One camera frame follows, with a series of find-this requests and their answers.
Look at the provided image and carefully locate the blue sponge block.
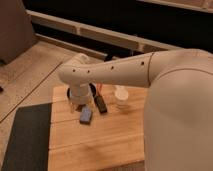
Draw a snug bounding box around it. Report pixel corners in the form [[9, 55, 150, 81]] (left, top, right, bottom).
[[79, 106, 92, 124]]

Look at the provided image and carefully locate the black rectangular block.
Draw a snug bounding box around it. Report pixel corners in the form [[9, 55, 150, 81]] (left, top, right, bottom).
[[94, 96, 107, 113]]

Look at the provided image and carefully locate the dark grey mat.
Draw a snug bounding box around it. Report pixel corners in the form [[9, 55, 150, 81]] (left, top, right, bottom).
[[1, 103, 52, 171]]

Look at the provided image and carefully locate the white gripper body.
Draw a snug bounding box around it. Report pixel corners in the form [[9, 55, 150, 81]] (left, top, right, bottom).
[[70, 84, 92, 105]]

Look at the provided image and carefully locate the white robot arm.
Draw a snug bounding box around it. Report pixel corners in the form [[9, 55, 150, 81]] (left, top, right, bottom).
[[59, 49, 213, 171]]

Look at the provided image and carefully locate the black table leg bracket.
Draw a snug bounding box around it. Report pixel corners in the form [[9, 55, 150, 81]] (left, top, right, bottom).
[[104, 54, 113, 62]]

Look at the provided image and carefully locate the wooden cutting board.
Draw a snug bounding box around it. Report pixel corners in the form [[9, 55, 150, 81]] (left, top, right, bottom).
[[48, 85, 147, 171]]

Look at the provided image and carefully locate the white ceramic cup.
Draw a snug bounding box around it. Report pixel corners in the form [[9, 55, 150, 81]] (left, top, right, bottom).
[[114, 85, 129, 108]]

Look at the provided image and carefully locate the dark ceramic bowl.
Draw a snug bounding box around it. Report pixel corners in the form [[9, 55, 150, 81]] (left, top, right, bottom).
[[67, 83, 96, 101]]

